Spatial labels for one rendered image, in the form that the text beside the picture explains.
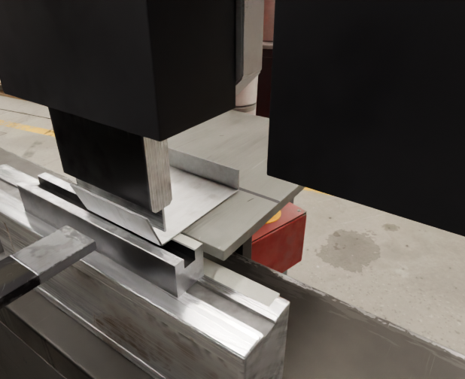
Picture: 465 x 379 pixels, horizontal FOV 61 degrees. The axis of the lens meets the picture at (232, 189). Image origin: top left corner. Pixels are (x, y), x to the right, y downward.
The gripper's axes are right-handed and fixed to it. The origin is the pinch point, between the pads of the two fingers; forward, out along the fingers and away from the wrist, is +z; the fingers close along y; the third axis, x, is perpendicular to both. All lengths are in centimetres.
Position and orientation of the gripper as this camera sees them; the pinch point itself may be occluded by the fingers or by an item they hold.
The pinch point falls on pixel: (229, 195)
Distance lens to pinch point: 75.4
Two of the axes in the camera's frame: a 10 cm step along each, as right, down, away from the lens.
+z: -0.3, 8.8, 4.7
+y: 8.4, -2.3, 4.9
